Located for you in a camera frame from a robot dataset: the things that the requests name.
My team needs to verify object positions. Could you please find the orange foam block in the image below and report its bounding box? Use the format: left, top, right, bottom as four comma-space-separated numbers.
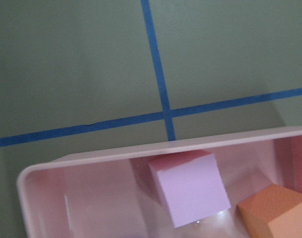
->
238, 184, 302, 238

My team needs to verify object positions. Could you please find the pink foam block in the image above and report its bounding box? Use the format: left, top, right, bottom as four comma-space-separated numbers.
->
148, 150, 231, 228

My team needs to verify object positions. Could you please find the pink plastic bin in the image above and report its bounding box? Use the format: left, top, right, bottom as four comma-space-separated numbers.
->
16, 126, 302, 238

